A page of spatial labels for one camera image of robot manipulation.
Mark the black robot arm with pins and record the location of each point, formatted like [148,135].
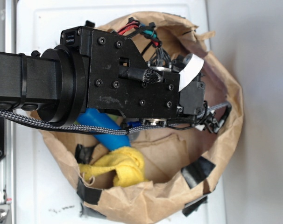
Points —
[52,83]

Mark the yellow cloth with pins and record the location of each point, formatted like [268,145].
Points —
[127,163]

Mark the black tape bottom left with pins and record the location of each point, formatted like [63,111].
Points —
[88,194]

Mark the aluminium frame rail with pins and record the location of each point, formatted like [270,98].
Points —
[7,164]

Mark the black tape top left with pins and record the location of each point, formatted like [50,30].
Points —
[89,24]

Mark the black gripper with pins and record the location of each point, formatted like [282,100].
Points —
[113,66]

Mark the black tape inside bag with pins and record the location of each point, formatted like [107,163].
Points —
[83,154]

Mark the brown paper bag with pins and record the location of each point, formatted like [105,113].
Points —
[166,151]

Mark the black tape bottom right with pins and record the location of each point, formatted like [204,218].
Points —
[197,171]

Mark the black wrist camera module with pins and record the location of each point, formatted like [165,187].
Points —
[191,98]

